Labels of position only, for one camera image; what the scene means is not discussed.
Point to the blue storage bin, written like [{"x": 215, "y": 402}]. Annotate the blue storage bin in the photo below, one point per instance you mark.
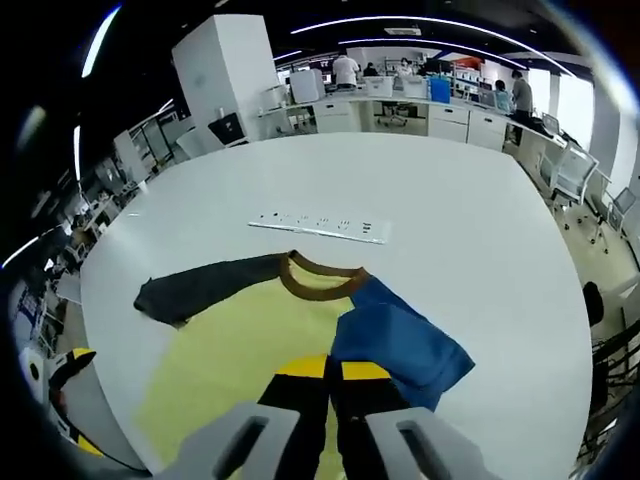
[{"x": 440, "y": 90}]

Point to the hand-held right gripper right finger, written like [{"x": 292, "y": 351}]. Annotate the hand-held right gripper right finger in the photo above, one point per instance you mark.
[{"x": 370, "y": 395}]

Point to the white mesh office chair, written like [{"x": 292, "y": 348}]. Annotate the white mesh office chair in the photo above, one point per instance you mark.
[
  {"x": 575, "y": 172},
  {"x": 622, "y": 205}
]

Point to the white cabinet box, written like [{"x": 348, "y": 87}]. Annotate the white cabinet box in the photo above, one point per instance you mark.
[{"x": 306, "y": 86}]

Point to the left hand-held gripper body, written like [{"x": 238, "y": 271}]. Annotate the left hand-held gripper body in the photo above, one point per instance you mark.
[{"x": 32, "y": 372}]

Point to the white flat socket panel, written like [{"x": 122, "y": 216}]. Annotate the white flat socket panel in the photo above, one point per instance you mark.
[{"x": 320, "y": 226}]

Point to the white storage bin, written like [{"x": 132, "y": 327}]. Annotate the white storage bin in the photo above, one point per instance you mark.
[
  {"x": 415, "y": 88},
  {"x": 377, "y": 86}
]

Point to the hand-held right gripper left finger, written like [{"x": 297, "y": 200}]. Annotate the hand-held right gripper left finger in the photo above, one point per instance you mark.
[{"x": 292, "y": 395}]

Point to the black floor bin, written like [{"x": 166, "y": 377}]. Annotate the black floor bin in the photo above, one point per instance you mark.
[{"x": 227, "y": 130}]

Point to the white workbench row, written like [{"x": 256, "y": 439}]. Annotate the white workbench row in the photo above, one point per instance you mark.
[{"x": 450, "y": 120}]

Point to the grey shelf rack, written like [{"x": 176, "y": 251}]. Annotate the grey shelf rack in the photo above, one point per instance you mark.
[{"x": 160, "y": 145}]

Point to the yellow garment blue grey sleeves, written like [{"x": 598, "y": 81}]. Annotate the yellow garment blue grey sleeves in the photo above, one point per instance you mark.
[{"x": 225, "y": 350}]

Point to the white square pillar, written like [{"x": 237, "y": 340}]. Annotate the white square pillar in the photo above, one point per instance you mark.
[{"x": 225, "y": 75}]

